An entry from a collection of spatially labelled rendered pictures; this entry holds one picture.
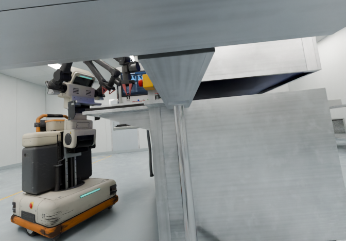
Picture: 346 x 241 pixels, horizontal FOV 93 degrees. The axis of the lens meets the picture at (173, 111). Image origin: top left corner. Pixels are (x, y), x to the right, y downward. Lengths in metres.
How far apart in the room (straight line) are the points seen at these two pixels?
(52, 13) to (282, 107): 1.06
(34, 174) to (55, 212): 0.42
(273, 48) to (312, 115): 0.43
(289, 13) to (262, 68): 0.87
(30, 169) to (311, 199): 2.00
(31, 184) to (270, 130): 1.85
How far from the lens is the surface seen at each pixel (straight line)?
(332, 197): 1.28
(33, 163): 1.87
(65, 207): 1.65
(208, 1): 0.19
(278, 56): 1.17
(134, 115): 1.08
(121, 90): 2.11
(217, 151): 0.97
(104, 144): 7.17
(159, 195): 1.01
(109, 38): 0.23
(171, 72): 0.35
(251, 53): 1.11
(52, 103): 8.39
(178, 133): 0.72
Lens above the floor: 0.73
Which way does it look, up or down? 6 degrees up
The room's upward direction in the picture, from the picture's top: 5 degrees counter-clockwise
